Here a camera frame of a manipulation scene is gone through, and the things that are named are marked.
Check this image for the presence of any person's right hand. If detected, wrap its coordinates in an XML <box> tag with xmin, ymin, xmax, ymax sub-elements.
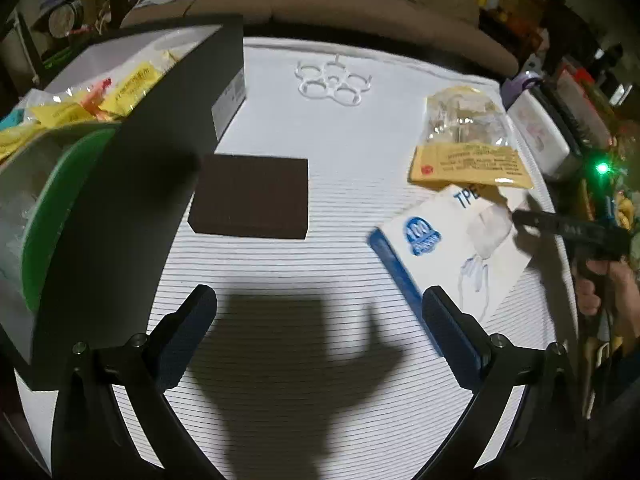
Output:
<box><xmin>572</xmin><ymin>260</ymin><xmax>639</xmax><ymax>341</ymax></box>

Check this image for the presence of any clear bag yellow label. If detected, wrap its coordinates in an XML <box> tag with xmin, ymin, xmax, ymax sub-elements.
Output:
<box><xmin>408</xmin><ymin>86</ymin><xmax>533</xmax><ymax>188</ymax></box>

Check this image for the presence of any yellow sachet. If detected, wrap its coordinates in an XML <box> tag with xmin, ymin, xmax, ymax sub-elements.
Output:
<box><xmin>100</xmin><ymin>62</ymin><xmax>163</xmax><ymax>117</ymax></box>

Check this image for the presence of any white blue glove box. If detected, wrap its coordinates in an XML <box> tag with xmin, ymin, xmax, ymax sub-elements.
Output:
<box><xmin>360</xmin><ymin>184</ymin><xmax>535</xmax><ymax>356</ymax></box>

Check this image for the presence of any white plastic six-ring holder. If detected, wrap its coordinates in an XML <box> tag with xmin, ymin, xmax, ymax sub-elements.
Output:
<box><xmin>294</xmin><ymin>54</ymin><xmax>372</xmax><ymax>107</ymax></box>

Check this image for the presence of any brown sofa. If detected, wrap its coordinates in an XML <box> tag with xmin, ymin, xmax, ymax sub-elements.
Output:
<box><xmin>124</xmin><ymin>0</ymin><xmax>518</xmax><ymax>78</ymax></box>

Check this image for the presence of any white tissue box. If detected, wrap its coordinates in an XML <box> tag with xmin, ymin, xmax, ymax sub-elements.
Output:
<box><xmin>508</xmin><ymin>88</ymin><xmax>577</xmax><ymax>181</ymax></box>

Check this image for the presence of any dark brown sponge block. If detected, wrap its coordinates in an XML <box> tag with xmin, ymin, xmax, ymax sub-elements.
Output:
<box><xmin>188</xmin><ymin>154</ymin><xmax>309</xmax><ymax>240</ymax></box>

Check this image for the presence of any purple tape dispenser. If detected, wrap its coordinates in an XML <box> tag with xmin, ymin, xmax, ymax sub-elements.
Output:
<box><xmin>500</xmin><ymin>70</ymin><xmax>542</xmax><ymax>110</ymax></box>

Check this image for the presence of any yellow foil packet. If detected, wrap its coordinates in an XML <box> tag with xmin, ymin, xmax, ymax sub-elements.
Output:
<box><xmin>29</xmin><ymin>102</ymin><xmax>94</xmax><ymax>129</ymax></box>

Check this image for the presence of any large black storage box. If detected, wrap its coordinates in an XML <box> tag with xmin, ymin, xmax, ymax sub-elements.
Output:
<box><xmin>1</xmin><ymin>15</ymin><xmax>245</xmax><ymax>391</ymax></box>

